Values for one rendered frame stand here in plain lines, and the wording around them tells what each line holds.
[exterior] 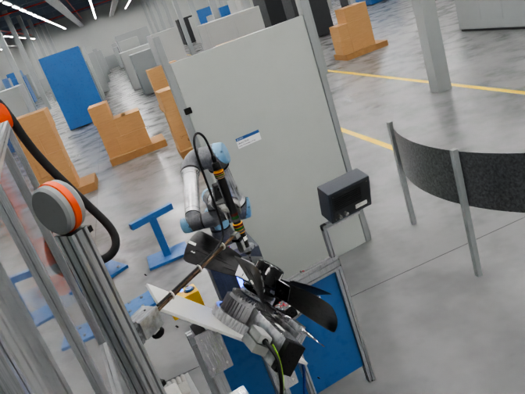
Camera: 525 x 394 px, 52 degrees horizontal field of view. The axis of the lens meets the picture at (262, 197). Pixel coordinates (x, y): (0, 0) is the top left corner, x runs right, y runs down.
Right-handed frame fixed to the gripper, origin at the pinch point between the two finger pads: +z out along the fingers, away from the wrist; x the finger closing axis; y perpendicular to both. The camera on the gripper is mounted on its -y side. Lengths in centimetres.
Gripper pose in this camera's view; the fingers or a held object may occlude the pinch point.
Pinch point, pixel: (233, 207)
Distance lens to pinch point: 221.0
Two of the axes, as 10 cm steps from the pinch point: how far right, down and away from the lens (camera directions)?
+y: 3.1, 8.9, 3.3
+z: 4.0, 2.0, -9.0
